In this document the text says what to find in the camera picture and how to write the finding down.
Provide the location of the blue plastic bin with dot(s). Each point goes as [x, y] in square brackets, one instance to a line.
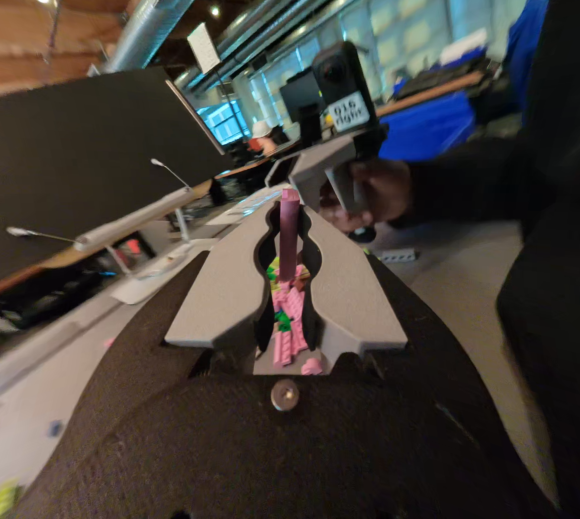
[426, 129]

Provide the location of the person's right forearm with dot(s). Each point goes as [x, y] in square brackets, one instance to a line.
[453, 183]

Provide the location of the pile of mixed toy bricks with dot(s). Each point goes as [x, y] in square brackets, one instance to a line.
[285, 337]

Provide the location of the white perforated bar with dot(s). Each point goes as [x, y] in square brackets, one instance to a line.
[396, 254]

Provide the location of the large black panel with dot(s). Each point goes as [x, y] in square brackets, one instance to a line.
[90, 156]

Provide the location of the white stand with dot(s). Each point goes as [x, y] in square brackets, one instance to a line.
[136, 219]

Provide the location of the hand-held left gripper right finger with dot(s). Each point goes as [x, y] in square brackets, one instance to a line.
[358, 301]

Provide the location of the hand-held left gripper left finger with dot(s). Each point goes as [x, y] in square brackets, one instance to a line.
[217, 301]

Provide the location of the printed paper sheet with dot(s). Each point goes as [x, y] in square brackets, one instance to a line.
[253, 201]

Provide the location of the black monitor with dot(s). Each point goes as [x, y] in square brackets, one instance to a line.
[299, 93]

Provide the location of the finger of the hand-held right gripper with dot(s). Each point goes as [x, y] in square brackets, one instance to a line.
[285, 157]
[317, 161]

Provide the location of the person's right hand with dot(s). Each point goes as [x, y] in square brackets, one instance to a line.
[385, 188]

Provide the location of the pink rounded tile block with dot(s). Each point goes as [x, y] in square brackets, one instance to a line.
[289, 233]

